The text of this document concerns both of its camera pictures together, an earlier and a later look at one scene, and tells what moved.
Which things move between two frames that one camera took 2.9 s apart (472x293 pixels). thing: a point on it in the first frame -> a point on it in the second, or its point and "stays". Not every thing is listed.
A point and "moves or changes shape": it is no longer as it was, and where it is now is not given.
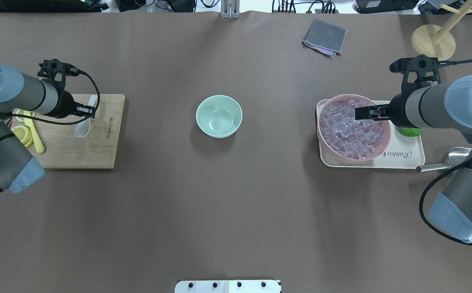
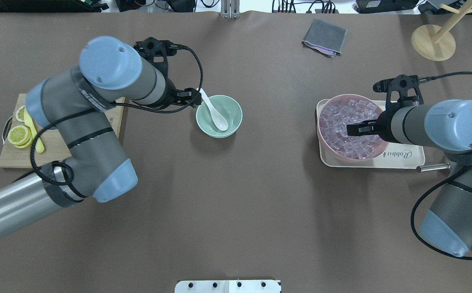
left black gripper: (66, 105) -> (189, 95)
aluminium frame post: (230, 9) stays
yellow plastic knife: (39, 146) stays
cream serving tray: (401, 151) stays
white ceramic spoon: (81, 129) moves or changes shape
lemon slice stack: (24, 134) stays
